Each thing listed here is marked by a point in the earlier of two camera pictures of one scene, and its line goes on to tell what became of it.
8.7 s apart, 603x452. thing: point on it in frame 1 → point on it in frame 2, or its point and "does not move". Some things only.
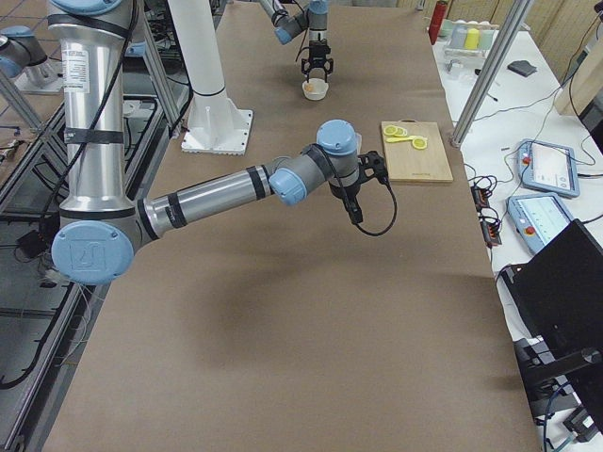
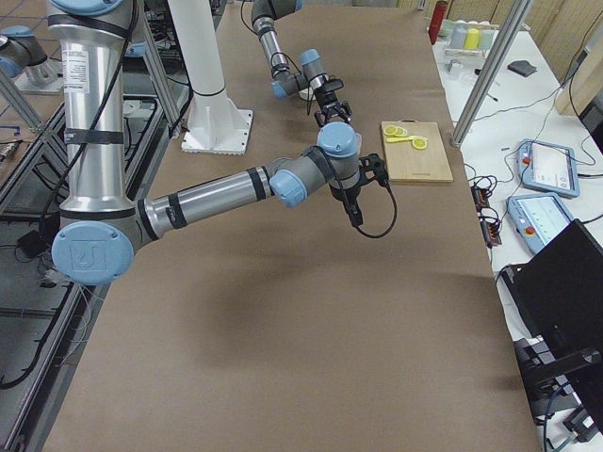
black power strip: (491, 228) does not move
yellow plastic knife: (396, 139) does not move
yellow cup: (472, 40) does not move
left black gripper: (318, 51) → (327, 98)
